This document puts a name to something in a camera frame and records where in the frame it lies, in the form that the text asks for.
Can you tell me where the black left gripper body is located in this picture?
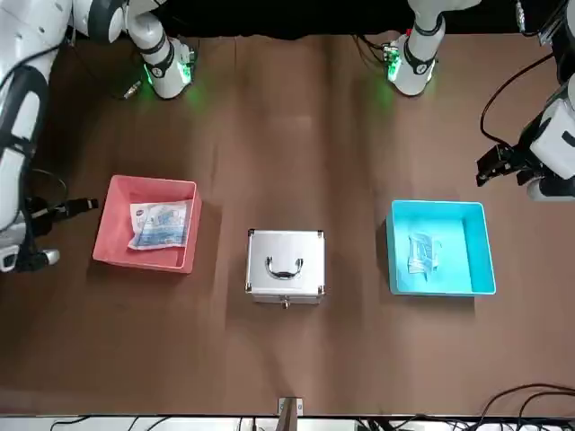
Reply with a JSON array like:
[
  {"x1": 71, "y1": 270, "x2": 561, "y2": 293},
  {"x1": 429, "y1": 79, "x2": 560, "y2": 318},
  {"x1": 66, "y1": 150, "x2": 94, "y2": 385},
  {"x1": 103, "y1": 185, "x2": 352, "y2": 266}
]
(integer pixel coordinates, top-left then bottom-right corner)
[{"x1": 506, "y1": 128, "x2": 548, "y2": 186}]

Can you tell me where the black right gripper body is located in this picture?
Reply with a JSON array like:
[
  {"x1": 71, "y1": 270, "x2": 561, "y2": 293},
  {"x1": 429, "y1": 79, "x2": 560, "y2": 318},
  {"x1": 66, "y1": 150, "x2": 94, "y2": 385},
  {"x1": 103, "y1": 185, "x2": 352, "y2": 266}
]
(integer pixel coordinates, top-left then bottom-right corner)
[{"x1": 18, "y1": 196, "x2": 69, "y2": 272}]

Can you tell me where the new face mask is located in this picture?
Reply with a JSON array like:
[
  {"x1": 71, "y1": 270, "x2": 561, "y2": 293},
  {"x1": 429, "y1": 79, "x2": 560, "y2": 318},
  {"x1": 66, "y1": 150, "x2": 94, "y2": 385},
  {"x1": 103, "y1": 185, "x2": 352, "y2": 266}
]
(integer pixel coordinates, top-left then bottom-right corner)
[{"x1": 127, "y1": 199, "x2": 192, "y2": 251}]

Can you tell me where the used blue face mask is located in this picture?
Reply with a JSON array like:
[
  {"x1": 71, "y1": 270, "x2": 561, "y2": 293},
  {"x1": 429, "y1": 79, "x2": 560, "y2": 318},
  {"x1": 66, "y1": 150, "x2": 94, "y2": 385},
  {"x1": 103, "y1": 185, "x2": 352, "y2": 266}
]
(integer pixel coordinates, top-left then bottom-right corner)
[{"x1": 405, "y1": 231, "x2": 444, "y2": 283}]

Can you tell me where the pink plastic box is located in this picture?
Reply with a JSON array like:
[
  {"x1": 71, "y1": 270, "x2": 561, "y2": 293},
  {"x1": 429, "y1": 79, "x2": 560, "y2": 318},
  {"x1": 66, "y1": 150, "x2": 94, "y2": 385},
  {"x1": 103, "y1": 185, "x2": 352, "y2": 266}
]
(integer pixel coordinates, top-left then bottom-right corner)
[{"x1": 92, "y1": 174, "x2": 199, "y2": 275}]

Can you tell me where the blue plastic box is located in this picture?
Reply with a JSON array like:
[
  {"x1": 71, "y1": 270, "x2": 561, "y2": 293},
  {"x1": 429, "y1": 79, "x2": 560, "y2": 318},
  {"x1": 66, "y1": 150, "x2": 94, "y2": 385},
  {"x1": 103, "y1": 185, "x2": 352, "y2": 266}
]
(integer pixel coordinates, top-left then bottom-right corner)
[{"x1": 385, "y1": 200, "x2": 498, "y2": 298}]

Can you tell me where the green circuit board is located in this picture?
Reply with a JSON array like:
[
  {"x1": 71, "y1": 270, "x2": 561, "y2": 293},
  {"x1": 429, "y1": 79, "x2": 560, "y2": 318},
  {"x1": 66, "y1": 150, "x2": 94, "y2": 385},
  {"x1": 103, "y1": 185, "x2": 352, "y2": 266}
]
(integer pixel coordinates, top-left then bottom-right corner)
[{"x1": 381, "y1": 41, "x2": 402, "y2": 83}]

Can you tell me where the silver aluminium case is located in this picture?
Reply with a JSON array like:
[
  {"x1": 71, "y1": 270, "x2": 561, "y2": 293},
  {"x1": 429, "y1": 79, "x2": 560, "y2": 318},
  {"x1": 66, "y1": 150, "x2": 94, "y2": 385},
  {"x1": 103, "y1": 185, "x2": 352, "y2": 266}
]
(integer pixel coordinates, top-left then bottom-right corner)
[{"x1": 244, "y1": 229, "x2": 327, "y2": 312}]

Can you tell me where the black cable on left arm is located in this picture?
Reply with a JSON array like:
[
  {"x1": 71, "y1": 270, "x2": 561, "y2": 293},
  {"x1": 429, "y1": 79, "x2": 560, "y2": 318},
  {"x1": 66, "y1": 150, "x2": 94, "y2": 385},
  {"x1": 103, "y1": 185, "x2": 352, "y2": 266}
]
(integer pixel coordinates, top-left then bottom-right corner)
[{"x1": 479, "y1": 54, "x2": 554, "y2": 146}]

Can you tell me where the cable with metal plug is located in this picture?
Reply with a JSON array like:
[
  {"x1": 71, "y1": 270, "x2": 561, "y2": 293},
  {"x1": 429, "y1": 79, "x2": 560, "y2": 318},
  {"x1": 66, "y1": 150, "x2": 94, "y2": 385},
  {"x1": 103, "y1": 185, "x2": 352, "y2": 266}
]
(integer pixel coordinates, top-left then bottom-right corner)
[{"x1": 66, "y1": 26, "x2": 146, "y2": 101}]

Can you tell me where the black looping cable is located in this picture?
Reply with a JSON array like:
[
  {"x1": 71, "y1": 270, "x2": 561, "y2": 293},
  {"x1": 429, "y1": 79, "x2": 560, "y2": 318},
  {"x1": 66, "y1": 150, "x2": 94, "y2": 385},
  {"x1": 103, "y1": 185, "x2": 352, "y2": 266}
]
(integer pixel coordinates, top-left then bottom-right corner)
[{"x1": 474, "y1": 383, "x2": 575, "y2": 427}]

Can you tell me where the metal bracket at table edge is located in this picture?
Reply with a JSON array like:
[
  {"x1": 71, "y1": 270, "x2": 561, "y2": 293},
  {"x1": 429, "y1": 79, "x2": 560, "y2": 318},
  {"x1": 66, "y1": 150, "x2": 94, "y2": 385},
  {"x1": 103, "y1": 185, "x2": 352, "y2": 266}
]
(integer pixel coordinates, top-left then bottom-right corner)
[{"x1": 277, "y1": 396, "x2": 304, "y2": 431}]

